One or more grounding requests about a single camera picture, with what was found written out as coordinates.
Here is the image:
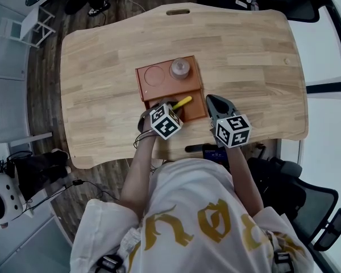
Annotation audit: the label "white round device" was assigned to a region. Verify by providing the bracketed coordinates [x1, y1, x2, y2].
[0, 174, 21, 228]

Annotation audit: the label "black floor cable with adapter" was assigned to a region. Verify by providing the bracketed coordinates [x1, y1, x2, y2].
[24, 179, 120, 210]

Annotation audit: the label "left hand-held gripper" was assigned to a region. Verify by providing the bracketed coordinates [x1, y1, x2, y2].
[137, 97, 186, 140]

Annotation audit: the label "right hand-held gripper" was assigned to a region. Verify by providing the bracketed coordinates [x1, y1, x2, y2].
[206, 94, 252, 148]

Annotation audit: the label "white folding chair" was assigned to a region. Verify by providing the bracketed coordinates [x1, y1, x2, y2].
[0, 5, 56, 48]

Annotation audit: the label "black harness buckle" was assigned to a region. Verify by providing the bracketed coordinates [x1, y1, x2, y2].
[273, 251, 294, 272]
[95, 254, 123, 273]

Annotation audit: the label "brown box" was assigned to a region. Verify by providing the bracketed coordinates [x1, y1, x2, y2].
[135, 55, 209, 123]

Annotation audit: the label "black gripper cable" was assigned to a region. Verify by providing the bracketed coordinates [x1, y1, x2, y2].
[133, 129, 157, 150]

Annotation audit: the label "person's left forearm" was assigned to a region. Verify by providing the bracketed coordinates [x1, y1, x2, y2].
[120, 134, 157, 219]

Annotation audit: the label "black control box with display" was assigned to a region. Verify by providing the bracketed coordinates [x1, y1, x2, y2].
[202, 143, 228, 168]

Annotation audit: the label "black shoes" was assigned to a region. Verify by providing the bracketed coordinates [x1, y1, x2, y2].
[87, 0, 110, 17]

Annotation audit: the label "person's right forearm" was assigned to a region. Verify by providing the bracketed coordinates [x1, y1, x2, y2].
[225, 145, 265, 218]

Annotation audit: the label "white printed t-shirt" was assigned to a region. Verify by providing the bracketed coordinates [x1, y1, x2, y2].
[70, 158, 315, 273]

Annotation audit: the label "black mesh office chair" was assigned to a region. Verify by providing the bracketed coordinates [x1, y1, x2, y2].
[247, 156, 341, 251]

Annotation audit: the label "yellow-handled screwdriver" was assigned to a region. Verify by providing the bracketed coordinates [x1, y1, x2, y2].
[172, 96, 193, 110]

